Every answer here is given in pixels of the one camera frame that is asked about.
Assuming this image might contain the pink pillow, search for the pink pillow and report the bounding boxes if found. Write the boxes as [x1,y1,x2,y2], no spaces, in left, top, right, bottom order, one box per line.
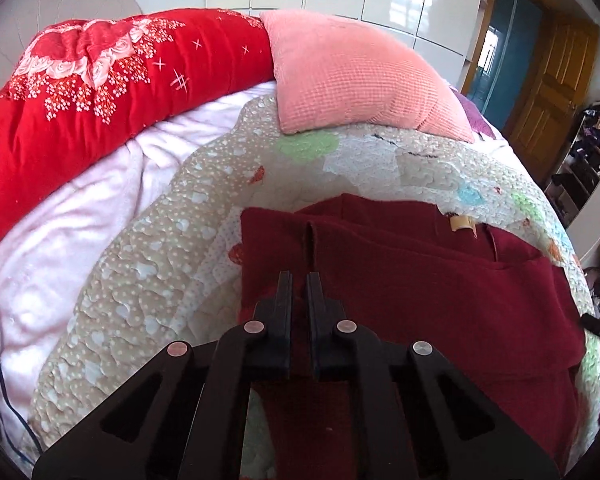
[259,9,476,143]

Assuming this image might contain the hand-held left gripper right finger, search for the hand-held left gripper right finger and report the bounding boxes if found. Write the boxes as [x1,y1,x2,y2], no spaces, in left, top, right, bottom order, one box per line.
[306,271,561,480]

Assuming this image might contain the white fleece blanket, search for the white fleece blanket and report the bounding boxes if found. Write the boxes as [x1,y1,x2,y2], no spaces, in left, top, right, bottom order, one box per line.
[0,80,279,466]

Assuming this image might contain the red floral quilt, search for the red floral quilt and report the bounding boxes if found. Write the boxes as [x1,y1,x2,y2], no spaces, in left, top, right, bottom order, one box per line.
[0,7,276,267]

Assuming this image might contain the patchwork quilted bedspread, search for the patchwork quilted bedspread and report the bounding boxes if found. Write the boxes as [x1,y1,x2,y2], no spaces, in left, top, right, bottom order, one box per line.
[29,94,600,480]

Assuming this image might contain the white round headboard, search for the white round headboard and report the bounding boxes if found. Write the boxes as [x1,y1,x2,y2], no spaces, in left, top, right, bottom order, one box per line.
[0,0,146,107]

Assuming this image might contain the purple cloth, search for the purple cloth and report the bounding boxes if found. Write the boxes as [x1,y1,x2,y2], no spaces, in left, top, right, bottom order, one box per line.
[450,87,497,139]

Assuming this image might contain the wooden door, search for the wooden door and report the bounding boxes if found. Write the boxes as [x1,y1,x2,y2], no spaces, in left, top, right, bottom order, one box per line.
[504,14,600,170]

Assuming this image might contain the dark red garment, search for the dark red garment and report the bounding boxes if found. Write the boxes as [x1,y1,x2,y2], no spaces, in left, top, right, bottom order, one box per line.
[236,193,588,480]

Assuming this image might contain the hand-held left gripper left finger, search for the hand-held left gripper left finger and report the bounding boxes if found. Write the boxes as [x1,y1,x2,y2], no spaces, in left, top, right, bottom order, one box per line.
[31,270,294,480]

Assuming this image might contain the cluttered white shelf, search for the cluttered white shelf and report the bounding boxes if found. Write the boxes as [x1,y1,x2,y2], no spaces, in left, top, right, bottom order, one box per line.
[544,91,600,351]

